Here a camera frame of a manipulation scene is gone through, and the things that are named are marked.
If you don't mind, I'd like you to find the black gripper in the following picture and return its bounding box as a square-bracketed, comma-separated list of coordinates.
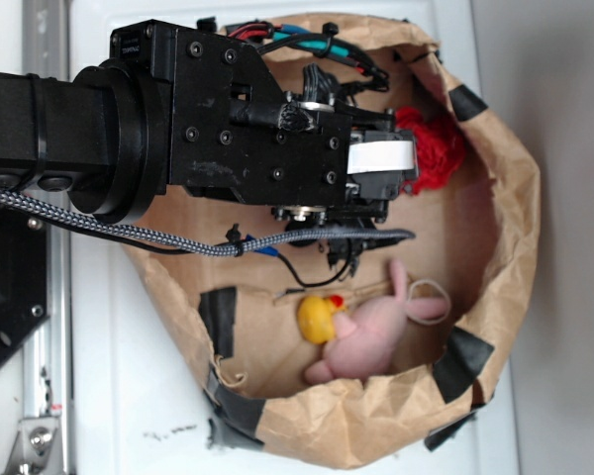
[109, 20, 419, 222]

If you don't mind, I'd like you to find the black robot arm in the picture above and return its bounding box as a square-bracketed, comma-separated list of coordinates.
[0, 20, 419, 224]

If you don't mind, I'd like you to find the brown paper bag tray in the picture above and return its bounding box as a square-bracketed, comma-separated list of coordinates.
[129, 13, 541, 469]

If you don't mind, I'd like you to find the yellow rubber duck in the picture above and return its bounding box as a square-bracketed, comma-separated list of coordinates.
[297, 295, 347, 344]

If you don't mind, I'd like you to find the red fabric flower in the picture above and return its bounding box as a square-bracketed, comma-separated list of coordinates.
[395, 106, 466, 195]

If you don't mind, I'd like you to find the pink plush bunny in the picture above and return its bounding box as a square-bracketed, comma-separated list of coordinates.
[304, 258, 451, 385]

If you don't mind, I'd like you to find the white plastic board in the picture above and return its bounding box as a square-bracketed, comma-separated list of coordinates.
[66, 0, 521, 475]

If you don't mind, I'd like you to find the grey braided cable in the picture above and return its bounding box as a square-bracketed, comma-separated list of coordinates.
[0, 188, 417, 259]

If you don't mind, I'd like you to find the aluminium extrusion rail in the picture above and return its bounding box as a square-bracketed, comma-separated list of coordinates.
[4, 1, 75, 474]

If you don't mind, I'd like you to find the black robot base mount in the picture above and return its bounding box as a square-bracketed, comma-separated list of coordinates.
[0, 205, 48, 369]

